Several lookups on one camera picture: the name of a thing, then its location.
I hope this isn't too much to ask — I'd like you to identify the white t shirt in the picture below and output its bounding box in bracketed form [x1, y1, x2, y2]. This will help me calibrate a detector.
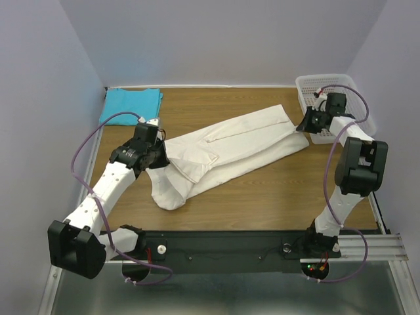
[147, 105, 309, 211]

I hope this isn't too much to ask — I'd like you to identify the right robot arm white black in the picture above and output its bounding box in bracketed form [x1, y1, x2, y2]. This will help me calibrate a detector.
[297, 89, 389, 256]

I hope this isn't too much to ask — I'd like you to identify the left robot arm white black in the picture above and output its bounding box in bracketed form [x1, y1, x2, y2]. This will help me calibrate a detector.
[47, 118, 169, 279]

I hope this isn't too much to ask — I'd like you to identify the folded blue t shirt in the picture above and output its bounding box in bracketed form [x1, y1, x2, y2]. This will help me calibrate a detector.
[99, 89, 163, 124]

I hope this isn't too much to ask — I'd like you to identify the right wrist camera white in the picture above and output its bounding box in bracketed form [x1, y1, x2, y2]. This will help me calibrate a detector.
[313, 89, 327, 110]

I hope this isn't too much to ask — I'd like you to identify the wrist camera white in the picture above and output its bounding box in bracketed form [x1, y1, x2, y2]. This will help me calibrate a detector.
[313, 89, 327, 110]
[135, 116, 160, 133]

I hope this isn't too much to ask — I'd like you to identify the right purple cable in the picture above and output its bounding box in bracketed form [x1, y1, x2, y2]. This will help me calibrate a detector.
[314, 84, 369, 284]

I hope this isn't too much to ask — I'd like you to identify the purple cable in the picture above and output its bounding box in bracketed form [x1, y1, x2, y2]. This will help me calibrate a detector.
[72, 111, 174, 287]
[314, 84, 369, 284]

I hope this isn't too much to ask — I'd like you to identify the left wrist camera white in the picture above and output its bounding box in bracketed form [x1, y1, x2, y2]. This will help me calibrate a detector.
[135, 116, 160, 133]

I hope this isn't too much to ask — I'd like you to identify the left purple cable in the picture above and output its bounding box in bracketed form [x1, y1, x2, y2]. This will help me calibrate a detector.
[72, 111, 174, 287]

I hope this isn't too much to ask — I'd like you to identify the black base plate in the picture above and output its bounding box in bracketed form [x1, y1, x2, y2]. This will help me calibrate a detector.
[144, 230, 341, 274]

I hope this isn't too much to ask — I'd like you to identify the aluminium frame rail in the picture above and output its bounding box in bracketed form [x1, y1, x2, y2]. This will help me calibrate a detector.
[52, 88, 410, 263]

